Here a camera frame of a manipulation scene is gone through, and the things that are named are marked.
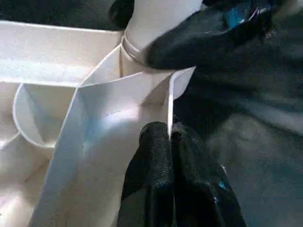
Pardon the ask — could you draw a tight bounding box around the black plastic mat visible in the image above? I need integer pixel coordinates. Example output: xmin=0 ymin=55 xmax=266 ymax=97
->
xmin=0 ymin=0 xmax=303 ymax=227

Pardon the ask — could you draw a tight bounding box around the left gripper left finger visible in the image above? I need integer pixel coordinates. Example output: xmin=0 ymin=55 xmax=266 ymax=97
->
xmin=117 ymin=122 xmax=176 ymax=227

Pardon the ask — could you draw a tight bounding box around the white plastic table top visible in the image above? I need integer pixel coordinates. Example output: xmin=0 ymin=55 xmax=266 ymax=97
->
xmin=0 ymin=20 xmax=197 ymax=227

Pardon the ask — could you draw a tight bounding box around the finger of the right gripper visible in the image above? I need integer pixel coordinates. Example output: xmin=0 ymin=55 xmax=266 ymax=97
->
xmin=108 ymin=0 xmax=136 ymax=30
xmin=146 ymin=0 xmax=275 ymax=70

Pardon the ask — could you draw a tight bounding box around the white plastic table leg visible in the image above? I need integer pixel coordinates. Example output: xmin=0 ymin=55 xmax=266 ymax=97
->
xmin=120 ymin=0 xmax=204 ymax=67

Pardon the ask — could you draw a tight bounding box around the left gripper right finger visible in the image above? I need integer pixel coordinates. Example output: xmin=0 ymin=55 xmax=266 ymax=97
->
xmin=170 ymin=122 xmax=247 ymax=227

